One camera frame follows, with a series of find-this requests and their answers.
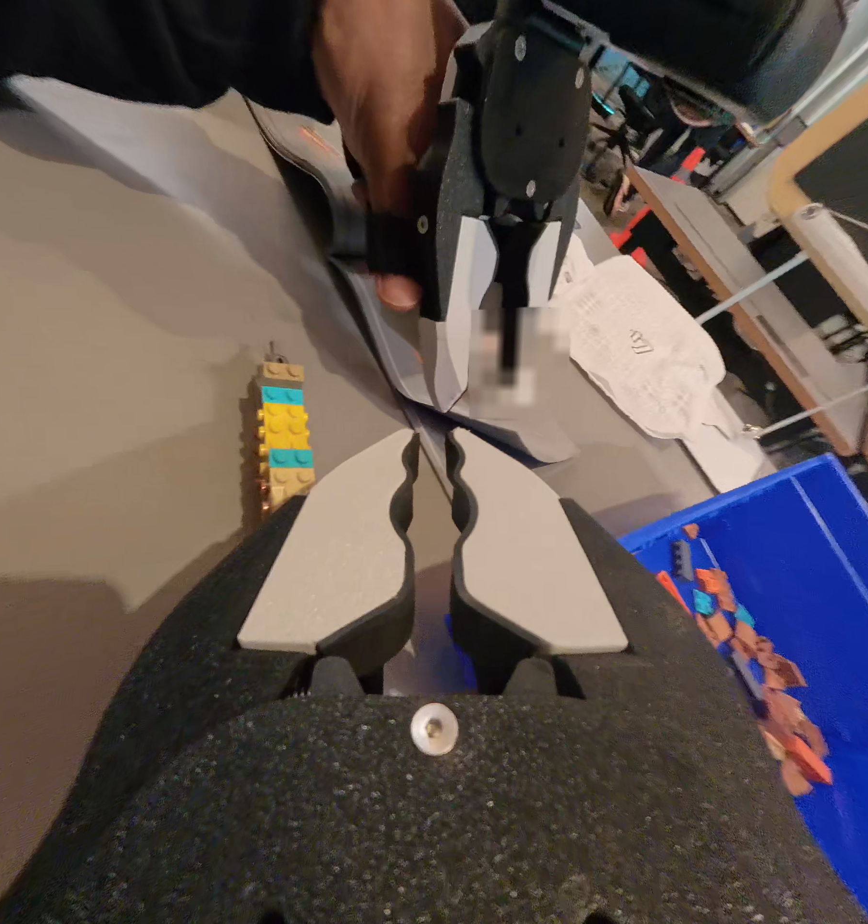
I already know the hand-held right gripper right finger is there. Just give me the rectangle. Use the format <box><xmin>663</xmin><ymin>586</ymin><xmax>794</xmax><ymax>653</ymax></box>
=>
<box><xmin>444</xmin><ymin>429</ymin><xmax>630</xmax><ymax>656</ymax></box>

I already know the person's left forearm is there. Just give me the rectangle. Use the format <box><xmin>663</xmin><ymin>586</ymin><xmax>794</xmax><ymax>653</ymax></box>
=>
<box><xmin>0</xmin><ymin>0</ymin><xmax>334</xmax><ymax>125</ymax></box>

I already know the orange stand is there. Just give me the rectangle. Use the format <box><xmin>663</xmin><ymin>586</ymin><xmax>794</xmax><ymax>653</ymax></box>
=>
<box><xmin>610</xmin><ymin>148</ymin><xmax>705</xmax><ymax>270</ymax></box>

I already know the pile of lego pieces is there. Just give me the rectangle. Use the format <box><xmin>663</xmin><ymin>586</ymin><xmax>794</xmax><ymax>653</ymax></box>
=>
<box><xmin>654</xmin><ymin>523</ymin><xmax>835</xmax><ymax>798</ymax></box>

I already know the large white paper bag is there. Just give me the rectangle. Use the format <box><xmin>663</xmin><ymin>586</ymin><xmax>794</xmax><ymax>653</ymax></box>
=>
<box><xmin>549</xmin><ymin>198</ymin><xmax>729</xmax><ymax>441</ymax></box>

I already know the multicoloured lego build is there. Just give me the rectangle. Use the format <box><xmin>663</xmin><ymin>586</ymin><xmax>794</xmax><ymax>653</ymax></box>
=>
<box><xmin>249</xmin><ymin>354</ymin><xmax>318</xmax><ymax>521</ymax></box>

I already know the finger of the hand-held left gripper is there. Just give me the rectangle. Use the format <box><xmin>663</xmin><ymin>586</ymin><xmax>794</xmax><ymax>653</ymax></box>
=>
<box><xmin>526</xmin><ymin>217</ymin><xmax>575</xmax><ymax>308</ymax></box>
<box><xmin>417</xmin><ymin>215</ymin><xmax>500</xmax><ymax>414</ymax></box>

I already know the black office chair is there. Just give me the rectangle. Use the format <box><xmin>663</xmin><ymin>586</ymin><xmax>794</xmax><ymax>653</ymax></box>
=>
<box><xmin>591</xmin><ymin>78</ymin><xmax>667</xmax><ymax>212</ymax></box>

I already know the blue plastic bin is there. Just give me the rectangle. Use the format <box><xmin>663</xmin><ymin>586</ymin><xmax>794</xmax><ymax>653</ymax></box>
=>
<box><xmin>618</xmin><ymin>453</ymin><xmax>868</xmax><ymax>924</ymax></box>

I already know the grey lego instruction booklet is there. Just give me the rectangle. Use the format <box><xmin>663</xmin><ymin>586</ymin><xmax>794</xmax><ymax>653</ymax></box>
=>
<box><xmin>246</xmin><ymin>94</ymin><xmax>583</xmax><ymax>466</ymax></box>

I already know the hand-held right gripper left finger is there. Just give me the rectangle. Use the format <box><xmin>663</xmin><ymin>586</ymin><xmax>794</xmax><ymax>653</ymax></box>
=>
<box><xmin>236</xmin><ymin>429</ymin><xmax>422</xmax><ymax>655</ymax></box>

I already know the person's left hand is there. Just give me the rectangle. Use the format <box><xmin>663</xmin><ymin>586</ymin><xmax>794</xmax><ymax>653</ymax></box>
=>
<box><xmin>314</xmin><ymin>0</ymin><xmax>467</xmax><ymax>313</ymax></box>

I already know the white cable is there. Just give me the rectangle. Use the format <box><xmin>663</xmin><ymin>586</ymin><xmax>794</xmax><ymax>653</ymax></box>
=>
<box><xmin>696</xmin><ymin>253</ymin><xmax>812</xmax><ymax>327</ymax></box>
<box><xmin>743</xmin><ymin>374</ymin><xmax>868</xmax><ymax>437</ymax></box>

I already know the wooden table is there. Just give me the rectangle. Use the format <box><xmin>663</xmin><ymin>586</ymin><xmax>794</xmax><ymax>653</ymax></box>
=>
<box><xmin>625</xmin><ymin>162</ymin><xmax>868</xmax><ymax>459</ymax></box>

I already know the small white paper bag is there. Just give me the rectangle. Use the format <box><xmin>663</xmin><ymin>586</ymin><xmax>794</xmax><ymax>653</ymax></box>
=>
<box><xmin>683</xmin><ymin>393</ymin><xmax>777</xmax><ymax>495</ymax></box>

